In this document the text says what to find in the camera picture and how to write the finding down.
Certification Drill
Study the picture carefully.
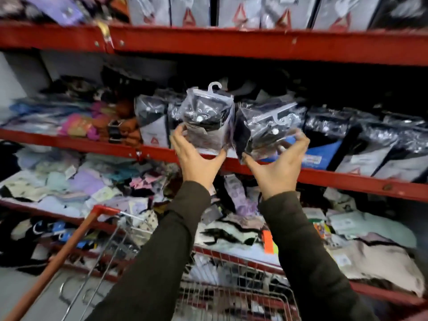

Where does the person's left forearm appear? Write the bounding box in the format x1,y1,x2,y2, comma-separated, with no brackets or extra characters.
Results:
85,181,212,321

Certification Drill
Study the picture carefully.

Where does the black sock packet with hook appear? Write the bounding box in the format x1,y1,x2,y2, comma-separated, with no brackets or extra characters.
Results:
233,102,306,163
176,82,235,155

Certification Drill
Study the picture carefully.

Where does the row of grey boxed packets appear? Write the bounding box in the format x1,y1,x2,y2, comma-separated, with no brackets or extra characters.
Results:
126,0,428,32

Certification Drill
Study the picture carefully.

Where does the pile of beige patterned socks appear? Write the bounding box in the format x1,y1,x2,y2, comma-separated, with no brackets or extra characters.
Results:
194,174,428,298

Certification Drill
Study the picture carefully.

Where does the wire shopping cart red handle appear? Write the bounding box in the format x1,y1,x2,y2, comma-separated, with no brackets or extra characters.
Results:
3,205,301,321

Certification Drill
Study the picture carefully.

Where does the person's left hand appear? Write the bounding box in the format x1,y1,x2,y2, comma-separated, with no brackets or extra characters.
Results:
170,124,228,191

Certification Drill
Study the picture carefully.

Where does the purple flat packet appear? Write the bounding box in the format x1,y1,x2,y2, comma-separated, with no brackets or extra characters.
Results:
25,0,85,25

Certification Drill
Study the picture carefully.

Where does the pile of bright coloured socks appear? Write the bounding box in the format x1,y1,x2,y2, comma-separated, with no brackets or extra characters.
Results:
0,75,144,147

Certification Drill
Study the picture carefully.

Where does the yellow shelf label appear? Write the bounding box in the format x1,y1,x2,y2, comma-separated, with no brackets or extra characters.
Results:
96,21,115,50

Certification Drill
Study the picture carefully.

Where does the blue card sock packet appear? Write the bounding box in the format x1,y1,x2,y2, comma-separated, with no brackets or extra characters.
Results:
264,136,343,171

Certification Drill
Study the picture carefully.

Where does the row of black sock packs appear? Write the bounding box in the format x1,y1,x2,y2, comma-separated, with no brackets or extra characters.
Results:
134,88,428,183

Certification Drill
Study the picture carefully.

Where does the heap of packets in cart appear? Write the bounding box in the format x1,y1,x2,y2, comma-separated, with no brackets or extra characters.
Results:
181,254,293,321

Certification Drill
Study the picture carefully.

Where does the pile of dark sport socks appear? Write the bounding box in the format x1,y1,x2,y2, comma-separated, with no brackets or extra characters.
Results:
0,214,104,276

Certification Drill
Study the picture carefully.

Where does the pile of pastel socks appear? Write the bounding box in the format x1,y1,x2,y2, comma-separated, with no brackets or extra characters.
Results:
0,145,183,228

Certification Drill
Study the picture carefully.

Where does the red metal shelf rack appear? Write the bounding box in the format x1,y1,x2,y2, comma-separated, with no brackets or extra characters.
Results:
0,20,428,321

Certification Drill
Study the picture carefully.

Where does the orange tag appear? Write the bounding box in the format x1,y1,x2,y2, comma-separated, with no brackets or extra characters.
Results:
262,230,275,255

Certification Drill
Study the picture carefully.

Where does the person's right hand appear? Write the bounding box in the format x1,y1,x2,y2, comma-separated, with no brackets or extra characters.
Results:
241,128,311,201

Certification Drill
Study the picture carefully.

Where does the person's right forearm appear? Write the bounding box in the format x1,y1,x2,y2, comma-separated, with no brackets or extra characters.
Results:
258,191,379,321

